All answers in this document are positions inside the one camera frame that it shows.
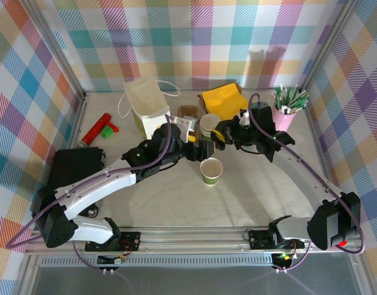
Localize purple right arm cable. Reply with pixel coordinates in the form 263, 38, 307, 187
248, 93, 366, 273

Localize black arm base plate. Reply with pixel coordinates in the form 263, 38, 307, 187
247, 229, 280, 250
84, 230, 142, 252

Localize yellow napkins in tray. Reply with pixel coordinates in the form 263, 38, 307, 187
197, 82, 250, 121

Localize black flat box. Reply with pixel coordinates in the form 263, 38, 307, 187
48, 147, 106, 189

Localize aluminium frame post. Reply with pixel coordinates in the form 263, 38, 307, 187
26, 0, 87, 101
300, 0, 357, 90

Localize stack of paper cups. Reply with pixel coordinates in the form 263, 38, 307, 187
199, 113, 222, 142

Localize green white paper cup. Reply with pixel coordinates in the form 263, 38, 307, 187
199, 158, 224, 187

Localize white paper takeout bag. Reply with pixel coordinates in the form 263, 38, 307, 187
117, 76, 180, 140

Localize pink straw holder cup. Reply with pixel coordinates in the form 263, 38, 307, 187
272, 104, 297, 132

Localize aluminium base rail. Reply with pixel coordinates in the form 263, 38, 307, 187
25, 226, 361, 256

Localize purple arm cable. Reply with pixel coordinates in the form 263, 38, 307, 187
5, 114, 173, 273
248, 93, 366, 273

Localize small circuit board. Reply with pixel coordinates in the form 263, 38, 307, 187
97, 254, 127, 266
272, 252, 296, 265

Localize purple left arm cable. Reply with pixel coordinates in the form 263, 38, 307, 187
5, 114, 173, 273

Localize brown pulp cup carrier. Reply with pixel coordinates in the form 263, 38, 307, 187
177, 104, 204, 144

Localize grey slotted cable duct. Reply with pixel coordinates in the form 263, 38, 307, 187
40, 256, 295, 269

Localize red star-print tube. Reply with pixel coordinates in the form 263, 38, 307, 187
80, 112, 112, 146

